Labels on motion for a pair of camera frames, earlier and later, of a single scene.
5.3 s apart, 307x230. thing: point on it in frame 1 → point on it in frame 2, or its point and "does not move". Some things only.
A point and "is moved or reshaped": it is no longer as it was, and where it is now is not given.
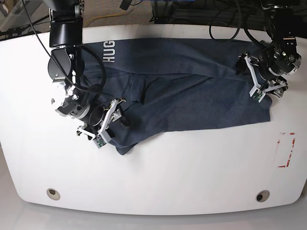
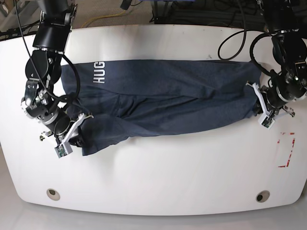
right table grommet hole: x=262 y=196 does not move
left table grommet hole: x=53 y=194 does not move
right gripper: x=275 y=85 → x=270 y=111
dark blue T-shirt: x=164 y=85 is moved or reshaped
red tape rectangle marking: x=294 y=135 does not move
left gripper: x=101 y=117 → x=65 y=131
